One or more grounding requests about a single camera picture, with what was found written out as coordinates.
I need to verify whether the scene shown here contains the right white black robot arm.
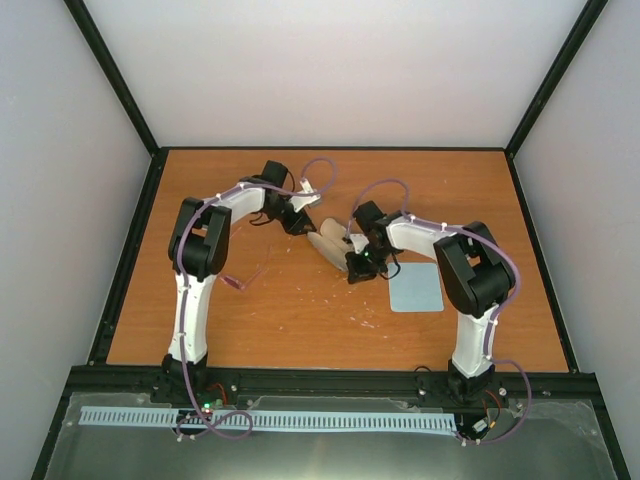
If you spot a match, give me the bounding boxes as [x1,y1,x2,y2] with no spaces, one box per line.
[345,201,520,404]

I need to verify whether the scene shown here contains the black aluminium mounting rail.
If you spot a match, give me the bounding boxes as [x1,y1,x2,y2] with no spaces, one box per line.
[64,365,599,406]

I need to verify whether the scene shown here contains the black enclosure frame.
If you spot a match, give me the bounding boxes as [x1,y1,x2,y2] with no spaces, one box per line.
[29,0,632,480]

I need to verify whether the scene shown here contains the pink transparent sunglasses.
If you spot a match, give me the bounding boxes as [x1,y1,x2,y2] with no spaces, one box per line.
[218,224,272,292]

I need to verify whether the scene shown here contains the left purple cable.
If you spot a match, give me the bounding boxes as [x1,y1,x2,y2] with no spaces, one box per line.
[177,157,337,444]

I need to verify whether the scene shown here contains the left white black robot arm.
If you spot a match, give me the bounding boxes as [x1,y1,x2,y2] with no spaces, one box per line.
[161,160,326,403]

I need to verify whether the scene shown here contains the light blue cleaning cloth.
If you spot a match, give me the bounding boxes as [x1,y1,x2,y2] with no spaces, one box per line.
[388,262,444,313]

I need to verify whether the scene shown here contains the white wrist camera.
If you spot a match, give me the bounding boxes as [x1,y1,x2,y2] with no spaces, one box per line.
[348,233,369,254]
[290,177,322,213]

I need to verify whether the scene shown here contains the light blue slotted cable duct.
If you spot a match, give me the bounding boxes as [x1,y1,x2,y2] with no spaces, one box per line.
[77,406,457,436]

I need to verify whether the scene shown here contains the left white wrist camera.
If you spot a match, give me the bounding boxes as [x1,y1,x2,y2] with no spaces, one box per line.
[290,177,322,213]

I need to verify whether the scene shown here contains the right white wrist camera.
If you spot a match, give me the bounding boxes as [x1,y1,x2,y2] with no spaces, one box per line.
[348,233,369,254]

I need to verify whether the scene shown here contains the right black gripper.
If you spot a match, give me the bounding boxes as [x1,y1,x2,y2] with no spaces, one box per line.
[345,242,393,284]

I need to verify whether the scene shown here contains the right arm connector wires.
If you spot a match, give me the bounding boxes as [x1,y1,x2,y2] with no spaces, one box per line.
[469,389,503,436]

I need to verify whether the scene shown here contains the plaid brown glasses case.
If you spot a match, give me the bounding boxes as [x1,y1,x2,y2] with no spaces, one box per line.
[306,217,354,272]

